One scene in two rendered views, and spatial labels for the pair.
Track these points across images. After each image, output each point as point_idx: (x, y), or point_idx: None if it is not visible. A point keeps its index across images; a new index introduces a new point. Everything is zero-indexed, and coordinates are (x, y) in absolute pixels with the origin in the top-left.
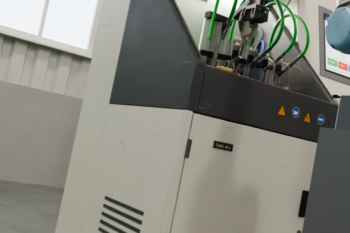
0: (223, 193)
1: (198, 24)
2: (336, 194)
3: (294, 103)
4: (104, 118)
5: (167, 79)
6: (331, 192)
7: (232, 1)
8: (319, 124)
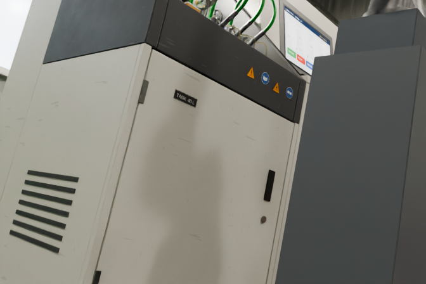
0: (182, 157)
1: None
2: (340, 130)
3: (264, 67)
4: (35, 82)
5: (120, 16)
6: (333, 129)
7: None
8: (287, 97)
